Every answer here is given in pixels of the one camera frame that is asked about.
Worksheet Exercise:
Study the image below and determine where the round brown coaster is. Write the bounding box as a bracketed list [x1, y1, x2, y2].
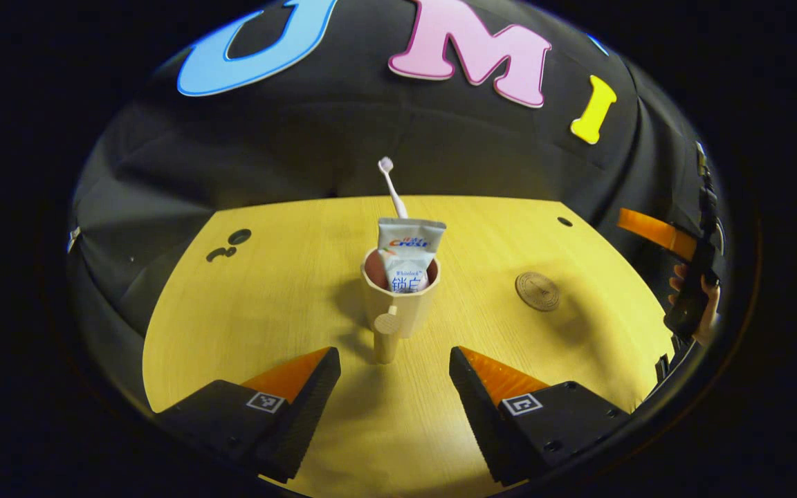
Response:
[515, 271, 560, 312]

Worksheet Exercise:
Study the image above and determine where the wooden desktop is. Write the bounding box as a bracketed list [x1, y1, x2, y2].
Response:
[143, 195, 676, 498]

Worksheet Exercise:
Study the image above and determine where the pink toothbrush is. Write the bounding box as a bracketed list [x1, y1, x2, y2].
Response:
[378, 156, 409, 220]

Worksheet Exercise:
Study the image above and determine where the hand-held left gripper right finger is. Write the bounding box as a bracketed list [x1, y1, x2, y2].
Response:
[449, 346, 631, 487]

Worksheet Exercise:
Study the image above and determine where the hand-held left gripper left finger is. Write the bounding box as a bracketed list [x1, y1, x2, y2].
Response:
[156, 347, 342, 483]

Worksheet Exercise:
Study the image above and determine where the white toothpaste tube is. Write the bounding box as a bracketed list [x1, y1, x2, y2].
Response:
[376, 217, 447, 293]

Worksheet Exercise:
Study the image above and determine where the beige cup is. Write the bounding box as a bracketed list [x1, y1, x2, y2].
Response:
[360, 248, 441, 365]

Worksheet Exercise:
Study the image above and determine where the black backdrop cloth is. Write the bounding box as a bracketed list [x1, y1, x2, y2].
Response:
[66, 0, 728, 388]

